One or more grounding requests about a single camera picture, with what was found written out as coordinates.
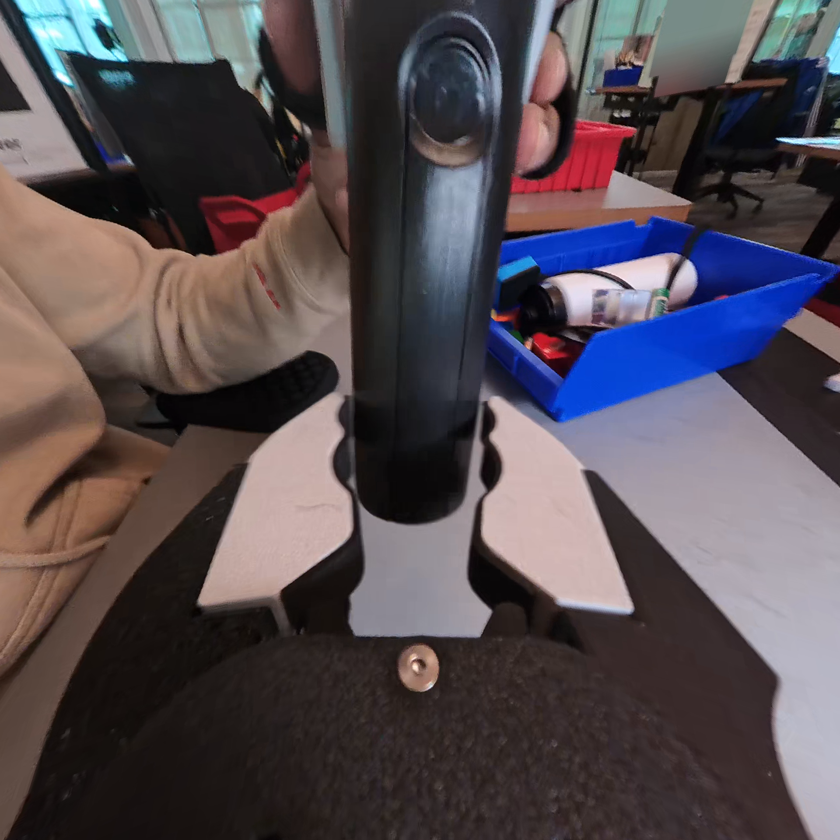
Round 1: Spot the red plastic bin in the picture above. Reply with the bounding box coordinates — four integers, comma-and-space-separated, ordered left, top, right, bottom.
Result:
199, 163, 312, 255

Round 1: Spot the black remote control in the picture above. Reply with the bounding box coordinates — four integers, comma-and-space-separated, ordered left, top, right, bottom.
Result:
344, 0, 529, 525

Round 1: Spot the red parts bin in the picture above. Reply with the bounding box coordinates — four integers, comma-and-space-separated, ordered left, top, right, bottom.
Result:
511, 120, 637, 196

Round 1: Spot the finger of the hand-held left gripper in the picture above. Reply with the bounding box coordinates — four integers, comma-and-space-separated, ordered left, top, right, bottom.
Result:
310, 0, 350, 151
525, 0, 557, 99

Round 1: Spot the black office chair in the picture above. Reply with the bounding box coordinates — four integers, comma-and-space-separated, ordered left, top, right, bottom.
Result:
696, 59, 824, 212
66, 52, 296, 256

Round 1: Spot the wooden edged table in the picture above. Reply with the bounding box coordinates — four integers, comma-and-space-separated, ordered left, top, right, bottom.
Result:
776, 136, 840, 258
504, 169, 693, 234

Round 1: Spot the teal foam block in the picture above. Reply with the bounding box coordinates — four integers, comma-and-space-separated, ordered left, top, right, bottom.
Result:
495, 257, 542, 311

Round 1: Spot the red block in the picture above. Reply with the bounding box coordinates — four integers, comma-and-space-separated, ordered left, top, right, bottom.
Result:
530, 331, 586, 378

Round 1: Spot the thin black cable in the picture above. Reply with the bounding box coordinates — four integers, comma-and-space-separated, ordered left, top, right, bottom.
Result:
554, 225, 710, 293

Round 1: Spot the large black white marker poster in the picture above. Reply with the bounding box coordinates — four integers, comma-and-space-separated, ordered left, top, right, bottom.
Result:
0, 13, 89, 181

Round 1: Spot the person's beige hoodie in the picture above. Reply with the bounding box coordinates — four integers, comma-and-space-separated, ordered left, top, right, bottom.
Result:
0, 341, 173, 677

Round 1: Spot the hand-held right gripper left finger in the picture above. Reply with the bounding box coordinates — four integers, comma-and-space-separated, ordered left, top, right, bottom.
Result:
197, 392, 364, 616

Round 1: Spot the blue storage bin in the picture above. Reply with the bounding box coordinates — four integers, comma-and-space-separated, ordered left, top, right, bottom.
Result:
487, 217, 840, 422

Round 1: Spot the standing desk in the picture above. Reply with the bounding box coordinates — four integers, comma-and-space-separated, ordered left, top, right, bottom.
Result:
591, 77, 788, 198

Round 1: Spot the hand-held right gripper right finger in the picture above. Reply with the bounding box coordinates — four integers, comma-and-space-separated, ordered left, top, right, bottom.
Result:
468, 395, 635, 616

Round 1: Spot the person's left forearm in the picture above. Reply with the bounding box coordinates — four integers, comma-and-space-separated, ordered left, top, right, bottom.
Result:
0, 167, 352, 395

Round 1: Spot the person's left hand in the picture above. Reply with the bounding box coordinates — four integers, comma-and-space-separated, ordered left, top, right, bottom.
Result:
261, 0, 573, 253

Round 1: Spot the white cylindrical bottle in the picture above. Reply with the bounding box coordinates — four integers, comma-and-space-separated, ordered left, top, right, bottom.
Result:
521, 252, 700, 329

